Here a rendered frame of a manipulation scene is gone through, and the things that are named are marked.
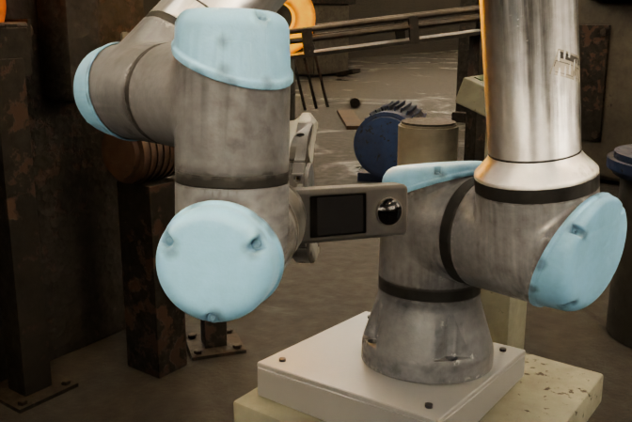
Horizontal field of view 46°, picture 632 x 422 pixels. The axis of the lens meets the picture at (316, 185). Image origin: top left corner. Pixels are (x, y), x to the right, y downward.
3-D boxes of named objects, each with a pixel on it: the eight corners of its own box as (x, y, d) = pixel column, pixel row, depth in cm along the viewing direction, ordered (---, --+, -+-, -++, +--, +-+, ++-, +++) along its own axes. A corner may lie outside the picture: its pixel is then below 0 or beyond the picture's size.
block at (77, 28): (39, 100, 148) (29, -24, 143) (73, 97, 155) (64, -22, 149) (72, 103, 142) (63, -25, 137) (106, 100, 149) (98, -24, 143)
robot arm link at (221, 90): (124, 11, 50) (126, 171, 52) (214, 2, 42) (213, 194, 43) (222, 19, 55) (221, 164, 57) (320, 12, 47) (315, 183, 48)
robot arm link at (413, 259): (424, 257, 93) (428, 149, 91) (515, 280, 83) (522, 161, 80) (355, 273, 85) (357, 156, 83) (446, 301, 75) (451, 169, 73)
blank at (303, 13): (236, -16, 153) (240, -17, 150) (308, -24, 157) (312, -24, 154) (245, 59, 157) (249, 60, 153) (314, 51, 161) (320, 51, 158)
